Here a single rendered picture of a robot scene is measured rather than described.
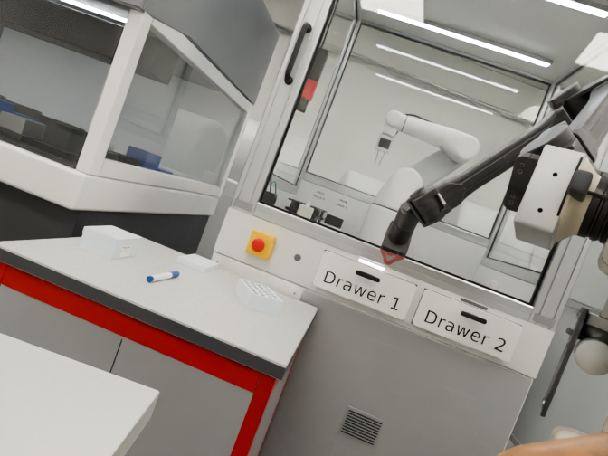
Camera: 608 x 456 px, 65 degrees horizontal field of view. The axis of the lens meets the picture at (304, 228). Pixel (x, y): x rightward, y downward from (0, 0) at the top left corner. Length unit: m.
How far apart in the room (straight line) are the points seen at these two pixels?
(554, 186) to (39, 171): 1.24
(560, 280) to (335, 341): 0.67
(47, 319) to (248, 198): 0.69
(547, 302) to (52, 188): 1.41
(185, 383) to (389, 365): 0.72
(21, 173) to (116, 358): 0.69
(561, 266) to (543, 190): 0.88
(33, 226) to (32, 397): 1.03
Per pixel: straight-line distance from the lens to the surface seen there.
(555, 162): 0.70
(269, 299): 1.17
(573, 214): 0.69
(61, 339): 1.06
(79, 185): 1.42
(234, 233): 1.50
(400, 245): 1.27
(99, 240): 1.21
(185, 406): 0.98
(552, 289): 1.55
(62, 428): 0.56
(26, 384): 0.62
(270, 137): 1.50
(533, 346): 1.56
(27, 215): 1.59
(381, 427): 1.57
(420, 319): 1.46
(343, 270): 1.43
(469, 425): 1.59
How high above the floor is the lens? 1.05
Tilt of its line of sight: 3 degrees down
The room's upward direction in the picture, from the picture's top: 21 degrees clockwise
